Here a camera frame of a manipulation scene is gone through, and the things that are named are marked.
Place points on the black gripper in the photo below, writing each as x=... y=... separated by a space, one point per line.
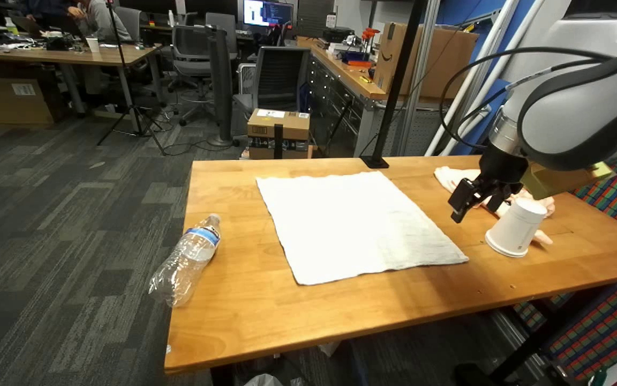
x=502 y=165

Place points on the person in grey shirt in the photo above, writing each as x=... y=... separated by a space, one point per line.
x=102 y=17

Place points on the black camera stand pole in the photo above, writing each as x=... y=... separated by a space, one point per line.
x=398 y=86

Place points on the white paper cup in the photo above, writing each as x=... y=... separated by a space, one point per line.
x=516 y=230

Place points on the blue board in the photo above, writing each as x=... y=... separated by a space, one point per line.
x=477 y=108

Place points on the cardboard box with label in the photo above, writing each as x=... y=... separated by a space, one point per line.
x=17 y=98

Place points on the large cardboard sheet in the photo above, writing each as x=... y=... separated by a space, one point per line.
x=445 y=60

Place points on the lit computer monitor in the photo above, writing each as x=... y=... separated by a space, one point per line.
x=267 y=11

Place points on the white cloth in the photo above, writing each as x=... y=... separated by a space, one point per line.
x=354 y=225

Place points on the long wooden desk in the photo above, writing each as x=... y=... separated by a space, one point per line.
x=59 y=57

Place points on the wooden wrist mount block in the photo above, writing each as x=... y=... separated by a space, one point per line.
x=557 y=179

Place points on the black tripod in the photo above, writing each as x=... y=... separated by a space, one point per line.
x=133 y=108

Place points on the black table frame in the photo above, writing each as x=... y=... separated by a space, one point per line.
x=536 y=342

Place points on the grey office chair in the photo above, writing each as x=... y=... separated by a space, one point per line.
x=192 y=50

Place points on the clear plastic water bottle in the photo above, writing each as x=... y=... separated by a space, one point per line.
x=187 y=260

